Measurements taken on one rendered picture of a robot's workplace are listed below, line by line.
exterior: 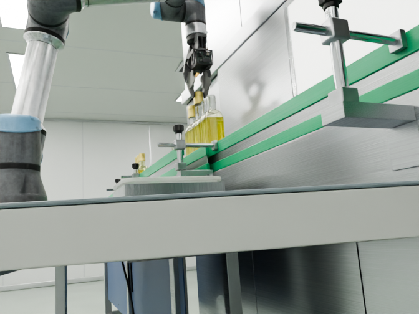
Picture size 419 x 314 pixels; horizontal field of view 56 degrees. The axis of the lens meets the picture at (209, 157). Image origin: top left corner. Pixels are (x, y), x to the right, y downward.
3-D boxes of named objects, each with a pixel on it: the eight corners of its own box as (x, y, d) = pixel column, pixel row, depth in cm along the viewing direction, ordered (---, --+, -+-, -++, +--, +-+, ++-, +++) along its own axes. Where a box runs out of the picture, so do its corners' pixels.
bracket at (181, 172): (216, 194, 106) (214, 169, 107) (182, 195, 103) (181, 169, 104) (211, 195, 110) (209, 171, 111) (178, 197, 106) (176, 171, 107)
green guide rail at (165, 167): (185, 172, 109) (183, 144, 111) (182, 172, 109) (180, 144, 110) (105, 211, 269) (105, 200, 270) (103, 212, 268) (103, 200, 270)
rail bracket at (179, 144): (220, 169, 108) (216, 124, 110) (160, 169, 102) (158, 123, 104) (216, 171, 111) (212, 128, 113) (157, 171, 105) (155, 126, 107)
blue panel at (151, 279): (248, 370, 110) (235, 217, 118) (188, 384, 104) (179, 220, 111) (136, 295, 255) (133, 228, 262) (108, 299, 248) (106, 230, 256)
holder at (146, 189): (249, 215, 88) (246, 180, 90) (126, 223, 78) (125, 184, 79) (219, 218, 104) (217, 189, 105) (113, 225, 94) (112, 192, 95)
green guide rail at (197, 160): (210, 171, 112) (208, 144, 113) (207, 171, 112) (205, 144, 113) (116, 211, 271) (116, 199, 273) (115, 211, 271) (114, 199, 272)
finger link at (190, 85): (189, 91, 130) (192, 65, 132) (184, 96, 136) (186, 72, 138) (198, 93, 131) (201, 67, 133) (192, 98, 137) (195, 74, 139)
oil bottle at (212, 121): (229, 176, 120) (223, 108, 123) (211, 176, 118) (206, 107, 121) (221, 178, 125) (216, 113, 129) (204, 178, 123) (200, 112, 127)
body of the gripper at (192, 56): (192, 64, 131) (191, 30, 133) (185, 74, 138) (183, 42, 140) (214, 66, 133) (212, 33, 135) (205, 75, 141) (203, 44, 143)
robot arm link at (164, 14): (156, -16, 129) (188, -11, 133) (148, 2, 139) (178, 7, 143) (158, 5, 127) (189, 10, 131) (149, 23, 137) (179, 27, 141)
